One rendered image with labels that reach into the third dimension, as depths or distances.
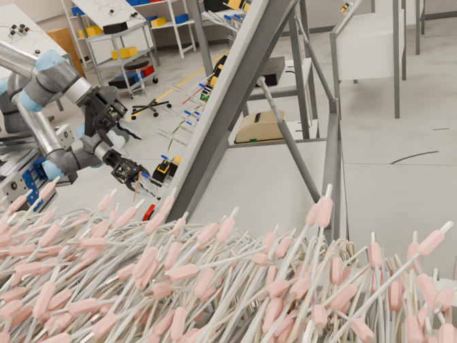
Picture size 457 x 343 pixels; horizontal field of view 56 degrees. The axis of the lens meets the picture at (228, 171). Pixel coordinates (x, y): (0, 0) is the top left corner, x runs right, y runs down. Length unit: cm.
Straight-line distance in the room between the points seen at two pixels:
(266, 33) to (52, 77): 63
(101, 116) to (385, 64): 335
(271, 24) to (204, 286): 76
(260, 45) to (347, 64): 336
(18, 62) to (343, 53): 331
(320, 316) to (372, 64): 410
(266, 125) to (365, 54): 211
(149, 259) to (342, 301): 13
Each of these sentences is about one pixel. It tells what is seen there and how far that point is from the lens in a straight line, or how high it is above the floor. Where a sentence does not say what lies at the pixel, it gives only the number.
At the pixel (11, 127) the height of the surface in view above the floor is 119.
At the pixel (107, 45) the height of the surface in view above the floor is 71.
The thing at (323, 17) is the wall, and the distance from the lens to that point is 879.
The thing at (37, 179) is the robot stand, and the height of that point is 95.
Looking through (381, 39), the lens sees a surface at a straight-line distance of 425.
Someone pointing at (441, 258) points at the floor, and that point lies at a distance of 268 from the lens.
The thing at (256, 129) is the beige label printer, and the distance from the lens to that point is 237.
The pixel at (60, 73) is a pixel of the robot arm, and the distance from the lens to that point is 130.
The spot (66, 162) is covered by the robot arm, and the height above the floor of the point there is 117.
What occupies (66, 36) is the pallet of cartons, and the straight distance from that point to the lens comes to 903.
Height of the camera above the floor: 171
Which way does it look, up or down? 27 degrees down
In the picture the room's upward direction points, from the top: 12 degrees counter-clockwise
